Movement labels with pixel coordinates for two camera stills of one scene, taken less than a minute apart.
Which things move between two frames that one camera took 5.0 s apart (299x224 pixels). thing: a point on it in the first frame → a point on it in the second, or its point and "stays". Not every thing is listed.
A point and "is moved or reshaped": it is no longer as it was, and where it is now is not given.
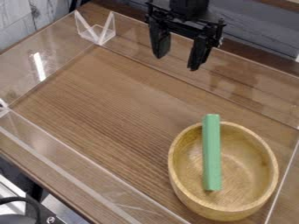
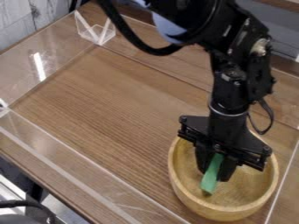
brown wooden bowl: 249,174 stays
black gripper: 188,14 → 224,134
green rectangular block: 212,153 is moved or reshaped
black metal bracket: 49,217 stays
